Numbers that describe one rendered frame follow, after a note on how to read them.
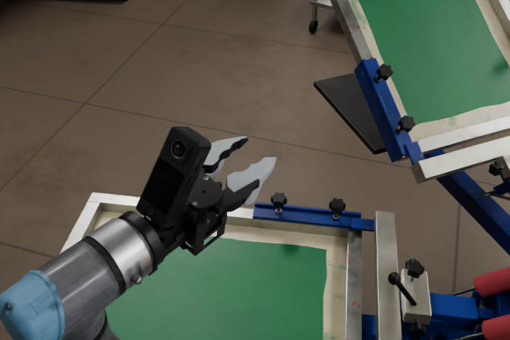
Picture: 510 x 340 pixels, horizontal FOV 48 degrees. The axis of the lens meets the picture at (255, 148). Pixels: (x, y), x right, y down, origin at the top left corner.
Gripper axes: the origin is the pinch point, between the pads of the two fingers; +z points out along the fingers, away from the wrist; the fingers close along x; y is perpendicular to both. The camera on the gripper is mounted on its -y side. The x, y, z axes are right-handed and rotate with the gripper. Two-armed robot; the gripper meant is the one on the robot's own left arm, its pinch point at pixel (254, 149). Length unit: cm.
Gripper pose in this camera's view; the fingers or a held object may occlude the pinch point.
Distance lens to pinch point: 75.4
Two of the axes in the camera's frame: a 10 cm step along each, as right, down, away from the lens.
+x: 7.3, 5.2, -4.3
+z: 6.7, -4.6, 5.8
